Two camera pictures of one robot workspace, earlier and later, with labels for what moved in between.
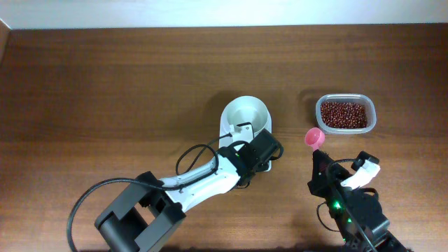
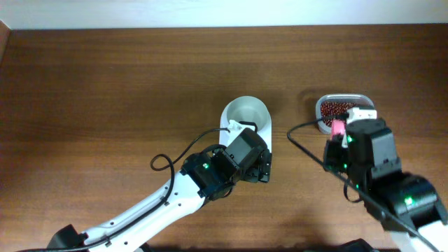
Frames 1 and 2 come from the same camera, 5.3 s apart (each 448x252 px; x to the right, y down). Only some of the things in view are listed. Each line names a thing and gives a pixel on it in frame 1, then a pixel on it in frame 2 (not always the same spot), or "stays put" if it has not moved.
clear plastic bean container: (346, 113) stays put
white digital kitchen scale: (241, 119) stays put
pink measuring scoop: (315, 138) -> (338, 127)
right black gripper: (337, 174) -> (332, 148)
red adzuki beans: (343, 115) stays put
